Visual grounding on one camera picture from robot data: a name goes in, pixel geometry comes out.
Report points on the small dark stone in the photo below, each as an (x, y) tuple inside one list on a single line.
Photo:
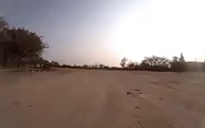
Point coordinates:
[(161, 98), (129, 93)]

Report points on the cluster of dark trees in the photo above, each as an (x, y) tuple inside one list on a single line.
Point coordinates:
[(16, 46)]

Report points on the low pale building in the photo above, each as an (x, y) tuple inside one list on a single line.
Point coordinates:
[(195, 66)]

